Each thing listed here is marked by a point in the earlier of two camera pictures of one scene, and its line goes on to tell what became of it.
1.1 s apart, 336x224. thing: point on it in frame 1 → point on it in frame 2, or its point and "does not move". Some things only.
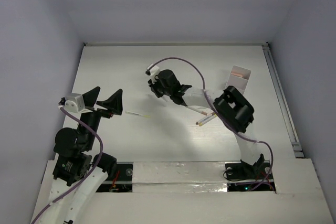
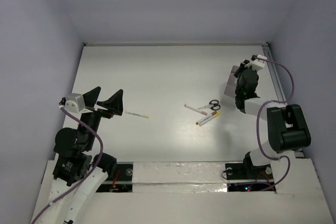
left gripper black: (99, 112) does not move
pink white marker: (201, 112) does not move
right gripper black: (154, 85) → (243, 67)
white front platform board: (196, 193) does not move
